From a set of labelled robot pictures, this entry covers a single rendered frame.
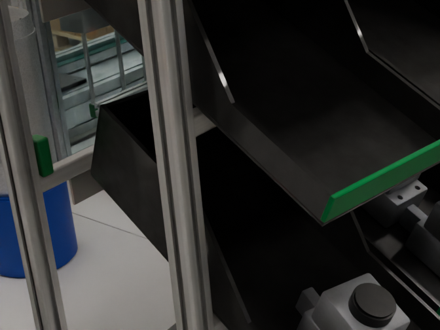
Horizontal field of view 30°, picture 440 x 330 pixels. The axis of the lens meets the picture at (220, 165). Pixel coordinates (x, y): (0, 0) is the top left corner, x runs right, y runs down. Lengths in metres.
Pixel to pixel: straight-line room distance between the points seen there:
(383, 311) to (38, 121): 0.90
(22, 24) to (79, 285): 0.43
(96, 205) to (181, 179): 1.13
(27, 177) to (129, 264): 0.78
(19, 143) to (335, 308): 0.27
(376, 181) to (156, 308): 0.85
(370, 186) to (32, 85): 0.92
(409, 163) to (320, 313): 0.12
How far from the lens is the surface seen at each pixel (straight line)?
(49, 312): 0.71
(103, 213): 1.61
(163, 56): 0.49
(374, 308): 0.55
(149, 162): 0.59
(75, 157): 0.69
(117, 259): 1.44
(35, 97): 1.34
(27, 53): 1.32
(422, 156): 0.52
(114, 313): 1.31
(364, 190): 0.48
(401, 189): 0.72
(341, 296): 0.56
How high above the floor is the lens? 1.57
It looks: 24 degrees down
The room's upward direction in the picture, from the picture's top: 5 degrees counter-clockwise
